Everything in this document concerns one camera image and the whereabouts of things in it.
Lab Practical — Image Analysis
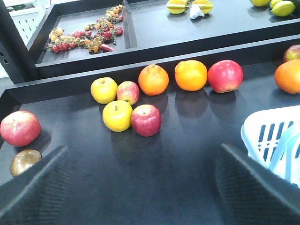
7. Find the black wooden fruit display stand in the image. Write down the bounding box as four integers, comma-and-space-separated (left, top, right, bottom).
0, 35, 300, 225

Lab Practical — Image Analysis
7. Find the cherry tomato vine bunch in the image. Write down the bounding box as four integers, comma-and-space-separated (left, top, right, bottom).
44, 4, 124, 54

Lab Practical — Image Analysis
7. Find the red apple front left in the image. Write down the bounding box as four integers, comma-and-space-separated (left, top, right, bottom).
131, 104, 162, 137

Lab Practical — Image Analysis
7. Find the white garlic bulb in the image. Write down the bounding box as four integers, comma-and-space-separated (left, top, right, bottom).
190, 4, 205, 20

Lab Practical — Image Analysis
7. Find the yellow apple front left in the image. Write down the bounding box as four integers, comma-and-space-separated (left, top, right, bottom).
102, 100, 133, 132

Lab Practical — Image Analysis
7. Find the yellow apple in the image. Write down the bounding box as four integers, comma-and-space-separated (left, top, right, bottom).
102, 100, 133, 132
90, 77, 118, 104

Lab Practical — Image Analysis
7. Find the light blue plastic basket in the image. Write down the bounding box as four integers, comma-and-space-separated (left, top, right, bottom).
240, 105, 300, 186

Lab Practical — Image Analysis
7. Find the small brown round fruit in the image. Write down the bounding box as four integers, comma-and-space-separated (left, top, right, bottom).
10, 149, 42, 177

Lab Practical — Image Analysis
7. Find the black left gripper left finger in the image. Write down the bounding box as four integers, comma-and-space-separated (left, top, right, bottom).
0, 146, 70, 225

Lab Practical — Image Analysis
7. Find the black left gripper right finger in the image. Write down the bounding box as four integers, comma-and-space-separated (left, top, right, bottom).
215, 144, 300, 225

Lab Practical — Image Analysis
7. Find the orange beside red apple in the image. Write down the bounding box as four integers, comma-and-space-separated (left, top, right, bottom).
175, 60, 208, 91

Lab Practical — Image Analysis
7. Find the upper black fruit tray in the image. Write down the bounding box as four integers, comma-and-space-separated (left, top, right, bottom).
28, 0, 300, 78

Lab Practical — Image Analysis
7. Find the orange far left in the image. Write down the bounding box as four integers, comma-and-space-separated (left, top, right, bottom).
138, 64, 169, 96

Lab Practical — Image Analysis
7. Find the dark red mango apple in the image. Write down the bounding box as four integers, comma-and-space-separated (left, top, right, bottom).
283, 45, 300, 62

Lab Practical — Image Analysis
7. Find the red apple far left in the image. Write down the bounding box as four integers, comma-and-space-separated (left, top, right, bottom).
208, 60, 244, 93

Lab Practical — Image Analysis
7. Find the small pink apple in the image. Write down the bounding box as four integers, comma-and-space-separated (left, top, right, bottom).
116, 81, 140, 105

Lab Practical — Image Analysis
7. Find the bright red apple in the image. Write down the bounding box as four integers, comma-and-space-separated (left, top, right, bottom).
0, 110, 41, 147

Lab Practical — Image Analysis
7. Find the large orange left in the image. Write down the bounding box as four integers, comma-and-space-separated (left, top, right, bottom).
274, 59, 300, 94

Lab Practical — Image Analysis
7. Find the yellow apple back left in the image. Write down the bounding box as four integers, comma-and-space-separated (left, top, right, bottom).
90, 77, 118, 104

